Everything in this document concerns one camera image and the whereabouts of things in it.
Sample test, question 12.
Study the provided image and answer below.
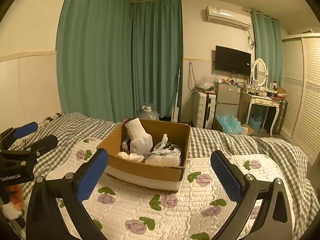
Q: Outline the white oval vanity mirror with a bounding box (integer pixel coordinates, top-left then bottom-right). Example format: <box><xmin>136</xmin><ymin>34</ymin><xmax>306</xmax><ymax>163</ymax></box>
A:
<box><xmin>251</xmin><ymin>58</ymin><xmax>269</xmax><ymax>88</ymax></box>

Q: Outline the white suitcase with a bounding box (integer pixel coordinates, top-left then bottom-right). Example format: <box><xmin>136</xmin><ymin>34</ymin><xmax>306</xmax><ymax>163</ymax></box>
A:
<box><xmin>194</xmin><ymin>91</ymin><xmax>217</xmax><ymax>130</ymax></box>

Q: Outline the narrow teal curtain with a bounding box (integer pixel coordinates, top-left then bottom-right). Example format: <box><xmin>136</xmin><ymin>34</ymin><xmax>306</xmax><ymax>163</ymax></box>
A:
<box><xmin>251</xmin><ymin>10</ymin><xmax>284</xmax><ymax>88</ymax></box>

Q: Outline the wide teal curtain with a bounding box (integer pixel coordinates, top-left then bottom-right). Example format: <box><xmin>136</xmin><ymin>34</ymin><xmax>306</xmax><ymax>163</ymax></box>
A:
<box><xmin>55</xmin><ymin>0</ymin><xmax>133</xmax><ymax>123</ymax></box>

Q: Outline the black wall television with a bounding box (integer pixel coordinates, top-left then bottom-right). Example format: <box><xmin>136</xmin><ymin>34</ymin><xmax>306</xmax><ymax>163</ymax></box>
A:
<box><xmin>215</xmin><ymin>45</ymin><xmax>252</xmax><ymax>76</ymax></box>

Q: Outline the clear plastic water jug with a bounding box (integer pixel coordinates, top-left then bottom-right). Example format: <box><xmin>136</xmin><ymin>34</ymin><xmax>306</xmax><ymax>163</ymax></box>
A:
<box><xmin>139</xmin><ymin>104</ymin><xmax>160</xmax><ymax>121</ymax></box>

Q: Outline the blue plastic bag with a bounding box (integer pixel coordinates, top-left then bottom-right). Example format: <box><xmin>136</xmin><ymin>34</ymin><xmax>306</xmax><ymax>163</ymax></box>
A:
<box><xmin>216</xmin><ymin>113</ymin><xmax>248</xmax><ymax>135</ymax></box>

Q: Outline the white sock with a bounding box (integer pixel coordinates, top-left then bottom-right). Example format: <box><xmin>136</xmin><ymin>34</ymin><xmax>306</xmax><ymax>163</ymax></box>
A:
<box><xmin>154</xmin><ymin>133</ymin><xmax>169</xmax><ymax>151</ymax></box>

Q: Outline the white floral quilt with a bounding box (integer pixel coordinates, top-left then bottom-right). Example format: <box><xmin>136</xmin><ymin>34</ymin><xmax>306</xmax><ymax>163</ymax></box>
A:
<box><xmin>46</xmin><ymin>137</ymin><xmax>300</xmax><ymax>240</ymax></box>

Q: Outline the blue plastic basket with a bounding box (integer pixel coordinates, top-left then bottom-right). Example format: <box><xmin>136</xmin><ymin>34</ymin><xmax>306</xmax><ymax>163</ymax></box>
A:
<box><xmin>247</xmin><ymin>117</ymin><xmax>263</xmax><ymax>130</ymax></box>

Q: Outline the dark suitcase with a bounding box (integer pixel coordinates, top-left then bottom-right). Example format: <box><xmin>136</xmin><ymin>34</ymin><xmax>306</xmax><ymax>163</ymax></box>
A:
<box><xmin>272</xmin><ymin>99</ymin><xmax>288</xmax><ymax>135</ymax></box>

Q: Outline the clear plastic bag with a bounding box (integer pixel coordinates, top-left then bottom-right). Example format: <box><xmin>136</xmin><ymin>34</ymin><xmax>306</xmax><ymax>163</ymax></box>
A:
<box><xmin>199</xmin><ymin>74</ymin><xmax>217</xmax><ymax>92</ymax></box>

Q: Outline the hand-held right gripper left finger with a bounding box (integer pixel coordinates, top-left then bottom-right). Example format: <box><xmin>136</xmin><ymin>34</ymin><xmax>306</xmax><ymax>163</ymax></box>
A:
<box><xmin>26</xmin><ymin>148</ymin><xmax>109</xmax><ymax>240</ymax></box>

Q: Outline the dark patterned cloth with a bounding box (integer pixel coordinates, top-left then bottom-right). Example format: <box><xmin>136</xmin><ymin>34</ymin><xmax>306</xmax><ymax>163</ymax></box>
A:
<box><xmin>39</xmin><ymin>112</ymin><xmax>63</xmax><ymax>126</ymax></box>

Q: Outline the floral tissue pack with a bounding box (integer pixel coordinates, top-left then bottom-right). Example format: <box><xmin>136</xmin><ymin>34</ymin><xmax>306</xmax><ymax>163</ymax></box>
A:
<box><xmin>145</xmin><ymin>147</ymin><xmax>184</xmax><ymax>167</ymax></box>

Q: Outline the dark wall cable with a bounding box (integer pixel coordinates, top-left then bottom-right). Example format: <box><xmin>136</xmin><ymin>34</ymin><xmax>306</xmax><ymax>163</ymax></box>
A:
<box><xmin>188</xmin><ymin>62</ymin><xmax>201</xmax><ymax>93</ymax></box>

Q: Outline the teal corner curtain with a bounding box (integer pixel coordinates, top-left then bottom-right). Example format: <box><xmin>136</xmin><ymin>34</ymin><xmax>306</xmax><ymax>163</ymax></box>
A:
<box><xmin>130</xmin><ymin>0</ymin><xmax>184</xmax><ymax>118</ymax></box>

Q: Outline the white louvred wardrobe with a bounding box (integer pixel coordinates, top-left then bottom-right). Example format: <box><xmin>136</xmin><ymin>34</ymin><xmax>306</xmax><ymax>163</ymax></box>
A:
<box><xmin>282</xmin><ymin>33</ymin><xmax>320</xmax><ymax>164</ymax></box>

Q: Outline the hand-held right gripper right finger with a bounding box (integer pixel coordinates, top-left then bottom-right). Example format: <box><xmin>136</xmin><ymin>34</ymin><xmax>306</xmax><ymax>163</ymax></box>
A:
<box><xmin>210</xmin><ymin>150</ymin><xmax>293</xmax><ymax>240</ymax></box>

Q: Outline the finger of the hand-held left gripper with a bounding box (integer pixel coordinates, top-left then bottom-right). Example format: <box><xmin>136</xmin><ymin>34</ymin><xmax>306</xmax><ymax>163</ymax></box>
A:
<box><xmin>0</xmin><ymin>121</ymin><xmax>38</xmax><ymax>143</ymax></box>
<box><xmin>0</xmin><ymin>134</ymin><xmax>59</xmax><ymax>167</ymax></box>

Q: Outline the air conditioner power cable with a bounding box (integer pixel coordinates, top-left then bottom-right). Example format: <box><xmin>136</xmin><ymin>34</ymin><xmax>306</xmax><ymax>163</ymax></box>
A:
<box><xmin>247</xmin><ymin>29</ymin><xmax>256</xmax><ymax>51</ymax></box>

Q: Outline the cream sock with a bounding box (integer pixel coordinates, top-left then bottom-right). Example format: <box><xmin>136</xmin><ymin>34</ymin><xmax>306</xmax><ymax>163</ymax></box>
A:
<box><xmin>117</xmin><ymin>151</ymin><xmax>145</xmax><ymax>163</ymax></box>

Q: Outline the white mop stick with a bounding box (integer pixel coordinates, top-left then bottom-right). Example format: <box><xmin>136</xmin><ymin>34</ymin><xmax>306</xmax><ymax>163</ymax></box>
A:
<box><xmin>171</xmin><ymin>60</ymin><xmax>182</xmax><ymax>123</ymax></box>

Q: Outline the white air conditioner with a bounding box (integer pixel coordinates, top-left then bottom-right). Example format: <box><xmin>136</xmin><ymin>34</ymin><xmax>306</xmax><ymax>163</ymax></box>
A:
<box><xmin>205</xmin><ymin>6</ymin><xmax>252</xmax><ymax>30</ymax></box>

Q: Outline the person's left hand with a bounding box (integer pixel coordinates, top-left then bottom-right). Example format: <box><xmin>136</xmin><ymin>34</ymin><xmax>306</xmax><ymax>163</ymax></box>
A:
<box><xmin>3</xmin><ymin>183</ymin><xmax>26</xmax><ymax>221</ymax></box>

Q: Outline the white dressing table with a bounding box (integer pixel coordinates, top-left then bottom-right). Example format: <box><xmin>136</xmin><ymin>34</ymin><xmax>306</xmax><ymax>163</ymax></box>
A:
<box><xmin>237</xmin><ymin>90</ymin><xmax>280</xmax><ymax>136</ymax></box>

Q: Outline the brown cardboard box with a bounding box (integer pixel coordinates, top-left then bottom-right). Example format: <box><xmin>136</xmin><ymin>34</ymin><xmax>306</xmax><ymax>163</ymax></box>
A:
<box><xmin>97</xmin><ymin>118</ymin><xmax>192</xmax><ymax>194</ymax></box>

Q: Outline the grey small fridge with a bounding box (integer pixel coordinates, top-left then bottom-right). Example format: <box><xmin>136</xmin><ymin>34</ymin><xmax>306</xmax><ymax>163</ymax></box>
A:
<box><xmin>214</xmin><ymin>81</ymin><xmax>243</xmax><ymax>125</ymax></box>

